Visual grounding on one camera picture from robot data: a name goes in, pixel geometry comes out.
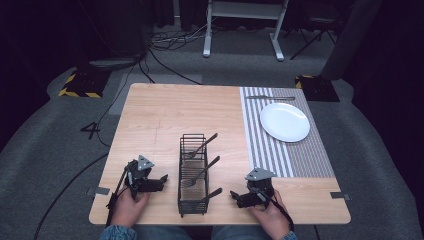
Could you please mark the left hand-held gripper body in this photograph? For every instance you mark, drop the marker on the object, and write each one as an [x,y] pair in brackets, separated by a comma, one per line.
[139,173]

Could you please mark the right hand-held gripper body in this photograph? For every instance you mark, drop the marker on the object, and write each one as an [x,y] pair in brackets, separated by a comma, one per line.
[261,185]

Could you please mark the person's right hand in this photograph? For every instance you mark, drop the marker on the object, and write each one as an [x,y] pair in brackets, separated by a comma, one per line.
[272,219]

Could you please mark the person's left hand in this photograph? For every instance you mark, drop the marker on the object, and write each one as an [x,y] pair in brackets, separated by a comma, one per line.
[128,209]

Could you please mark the dark metal spoon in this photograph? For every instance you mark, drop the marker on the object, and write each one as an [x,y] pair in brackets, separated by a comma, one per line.
[213,193]

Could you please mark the person's right leg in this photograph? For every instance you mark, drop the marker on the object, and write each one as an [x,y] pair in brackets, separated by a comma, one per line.
[240,233]

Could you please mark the dark metal fork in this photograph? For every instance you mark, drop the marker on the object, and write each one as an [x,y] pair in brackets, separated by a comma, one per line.
[203,146]
[204,170]

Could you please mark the grey tape strip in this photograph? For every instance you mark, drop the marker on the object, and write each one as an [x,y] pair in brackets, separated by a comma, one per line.
[100,191]
[340,195]

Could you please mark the grey striped placemat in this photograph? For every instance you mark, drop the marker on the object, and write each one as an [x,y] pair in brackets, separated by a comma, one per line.
[300,156]

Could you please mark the black tape floor mark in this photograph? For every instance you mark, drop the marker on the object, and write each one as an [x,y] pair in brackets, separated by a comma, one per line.
[90,130]

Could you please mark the white plate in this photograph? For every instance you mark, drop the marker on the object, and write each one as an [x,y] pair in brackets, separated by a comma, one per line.
[285,122]

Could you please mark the dark metal knife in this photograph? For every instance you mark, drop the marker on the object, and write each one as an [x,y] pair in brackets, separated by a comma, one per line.
[270,97]

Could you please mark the grey flat stand base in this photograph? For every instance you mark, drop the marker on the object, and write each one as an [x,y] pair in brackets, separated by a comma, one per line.
[111,63]

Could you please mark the black tripod stand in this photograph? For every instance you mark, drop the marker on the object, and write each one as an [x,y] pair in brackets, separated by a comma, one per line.
[313,38]

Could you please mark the black yellow striped base plate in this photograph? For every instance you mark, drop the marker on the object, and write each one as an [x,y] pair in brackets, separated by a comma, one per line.
[85,85]
[316,88]

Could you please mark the dark slanted post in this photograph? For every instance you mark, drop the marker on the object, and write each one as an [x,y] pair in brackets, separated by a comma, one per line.
[350,40]

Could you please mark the white desk frame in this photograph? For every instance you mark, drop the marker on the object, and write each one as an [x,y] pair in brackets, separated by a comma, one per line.
[245,10]

